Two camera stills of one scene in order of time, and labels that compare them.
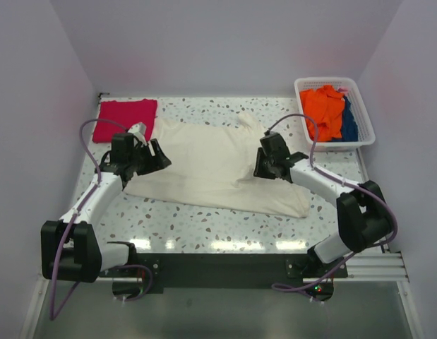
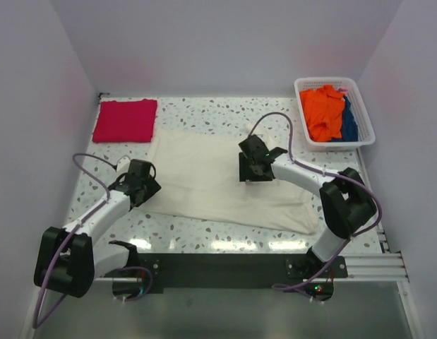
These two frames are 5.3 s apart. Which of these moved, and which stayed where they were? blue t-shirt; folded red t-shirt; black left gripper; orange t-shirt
Moved: black left gripper
Stayed: orange t-shirt; folded red t-shirt; blue t-shirt
